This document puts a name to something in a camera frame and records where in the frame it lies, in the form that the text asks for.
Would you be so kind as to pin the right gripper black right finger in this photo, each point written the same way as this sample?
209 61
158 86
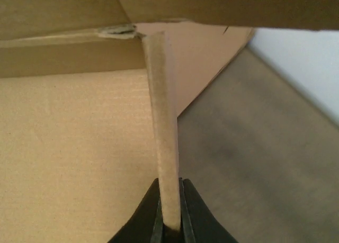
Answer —
197 222

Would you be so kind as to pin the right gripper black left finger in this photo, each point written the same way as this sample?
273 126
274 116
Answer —
139 228

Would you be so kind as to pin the cardboard box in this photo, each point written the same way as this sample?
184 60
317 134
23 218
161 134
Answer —
101 97

